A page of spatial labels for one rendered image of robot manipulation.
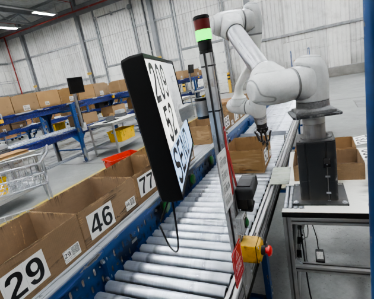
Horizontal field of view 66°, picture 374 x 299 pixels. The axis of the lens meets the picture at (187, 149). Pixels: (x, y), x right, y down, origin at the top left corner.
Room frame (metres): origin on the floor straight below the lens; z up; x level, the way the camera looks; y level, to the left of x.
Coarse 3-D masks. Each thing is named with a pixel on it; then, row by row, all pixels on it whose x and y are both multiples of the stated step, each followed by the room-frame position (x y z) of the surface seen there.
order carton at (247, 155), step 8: (264, 136) 2.26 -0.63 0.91; (232, 144) 2.29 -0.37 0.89; (240, 144) 2.35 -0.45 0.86; (248, 144) 2.32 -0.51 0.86; (256, 144) 2.29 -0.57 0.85; (264, 144) 2.00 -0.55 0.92; (232, 152) 1.98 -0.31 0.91; (240, 152) 1.95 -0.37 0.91; (248, 152) 1.93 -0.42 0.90; (256, 152) 1.91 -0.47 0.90; (232, 160) 1.98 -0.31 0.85; (240, 160) 1.96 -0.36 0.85; (248, 160) 1.93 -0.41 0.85; (256, 160) 1.91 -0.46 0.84; (264, 160) 1.94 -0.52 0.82; (240, 168) 1.96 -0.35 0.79; (248, 168) 1.94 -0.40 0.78; (256, 168) 1.91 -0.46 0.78; (264, 168) 1.91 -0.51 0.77
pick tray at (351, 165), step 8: (296, 152) 1.91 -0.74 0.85; (336, 152) 1.81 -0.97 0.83; (344, 152) 1.79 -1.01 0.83; (352, 152) 1.77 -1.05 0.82; (296, 160) 1.91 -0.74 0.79; (344, 160) 1.79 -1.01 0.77; (352, 160) 1.77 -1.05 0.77; (360, 160) 1.64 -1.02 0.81; (296, 168) 1.65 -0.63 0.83; (344, 168) 1.54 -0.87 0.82; (352, 168) 1.53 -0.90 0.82; (360, 168) 1.51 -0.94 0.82; (296, 176) 1.65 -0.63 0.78; (344, 176) 1.54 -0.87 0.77; (352, 176) 1.53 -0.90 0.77; (360, 176) 1.51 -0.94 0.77
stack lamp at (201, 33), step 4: (196, 20) 0.94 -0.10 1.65; (200, 20) 0.94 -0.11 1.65; (204, 20) 0.94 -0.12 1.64; (208, 20) 0.95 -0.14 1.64; (196, 24) 0.94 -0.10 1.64; (200, 24) 0.94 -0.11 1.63; (204, 24) 0.94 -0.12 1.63; (208, 24) 0.94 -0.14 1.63; (196, 28) 0.95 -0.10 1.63; (200, 28) 0.94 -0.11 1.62; (204, 28) 0.94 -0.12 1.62; (208, 28) 0.94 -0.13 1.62; (196, 32) 0.95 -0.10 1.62; (200, 32) 0.94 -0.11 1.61; (204, 32) 0.94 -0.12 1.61; (208, 32) 0.94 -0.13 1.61; (196, 36) 0.95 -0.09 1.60; (200, 36) 0.94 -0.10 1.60; (204, 36) 0.94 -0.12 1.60; (208, 36) 0.94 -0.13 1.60; (196, 40) 0.96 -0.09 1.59
